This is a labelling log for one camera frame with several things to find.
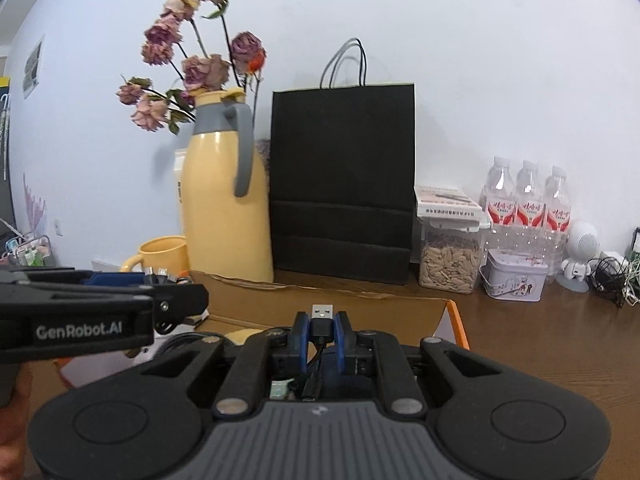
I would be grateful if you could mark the wall picture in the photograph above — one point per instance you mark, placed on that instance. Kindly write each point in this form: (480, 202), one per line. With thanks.
(33, 67)

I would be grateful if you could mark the yellow mug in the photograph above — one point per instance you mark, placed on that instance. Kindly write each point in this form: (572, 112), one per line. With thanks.
(160, 255)

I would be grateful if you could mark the yellow thermos jug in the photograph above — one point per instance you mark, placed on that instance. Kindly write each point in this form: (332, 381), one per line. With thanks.
(220, 210)

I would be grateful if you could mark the clear seed container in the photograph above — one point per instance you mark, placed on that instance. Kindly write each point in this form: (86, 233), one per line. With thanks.
(450, 255)

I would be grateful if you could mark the clear water bottle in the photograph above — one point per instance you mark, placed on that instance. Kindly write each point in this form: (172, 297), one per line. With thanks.
(530, 207)
(497, 205)
(557, 215)

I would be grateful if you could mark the pen holder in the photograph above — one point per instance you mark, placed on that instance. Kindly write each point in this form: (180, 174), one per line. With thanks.
(27, 252)

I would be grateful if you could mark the iridescent plastic bag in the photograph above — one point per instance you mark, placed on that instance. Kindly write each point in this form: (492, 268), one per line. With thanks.
(279, 390)

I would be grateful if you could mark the purple wall sticker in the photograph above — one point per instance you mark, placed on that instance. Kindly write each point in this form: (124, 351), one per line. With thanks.
(35, 210)

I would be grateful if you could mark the white robot figurine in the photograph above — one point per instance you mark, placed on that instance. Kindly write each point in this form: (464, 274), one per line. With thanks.
(580, 250)

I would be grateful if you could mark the navy zip case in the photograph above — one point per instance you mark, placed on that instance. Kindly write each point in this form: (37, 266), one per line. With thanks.
(345, 387)

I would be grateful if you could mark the red cardboard box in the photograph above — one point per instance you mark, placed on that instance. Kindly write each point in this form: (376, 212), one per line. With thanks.
(260, 300)

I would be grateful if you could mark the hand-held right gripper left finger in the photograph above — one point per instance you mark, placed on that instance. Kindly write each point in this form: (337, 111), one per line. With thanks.
(300, 345)

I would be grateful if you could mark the dried rose bouquet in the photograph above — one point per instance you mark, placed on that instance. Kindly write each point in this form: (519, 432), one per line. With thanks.
(200, 70)

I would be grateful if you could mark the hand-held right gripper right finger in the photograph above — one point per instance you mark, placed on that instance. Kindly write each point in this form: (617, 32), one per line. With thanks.
(341, 345)

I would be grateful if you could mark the black paper bag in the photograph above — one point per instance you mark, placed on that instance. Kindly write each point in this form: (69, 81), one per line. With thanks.
(345, 175)

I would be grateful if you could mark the person's left hand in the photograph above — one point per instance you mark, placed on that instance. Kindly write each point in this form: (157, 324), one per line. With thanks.
(12, 440)

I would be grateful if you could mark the white printed tin box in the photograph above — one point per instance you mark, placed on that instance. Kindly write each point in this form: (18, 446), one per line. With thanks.
(512, 277)

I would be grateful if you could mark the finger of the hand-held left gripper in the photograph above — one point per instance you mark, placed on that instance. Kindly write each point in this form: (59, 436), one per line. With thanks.
(180, 305)
(115, 279)

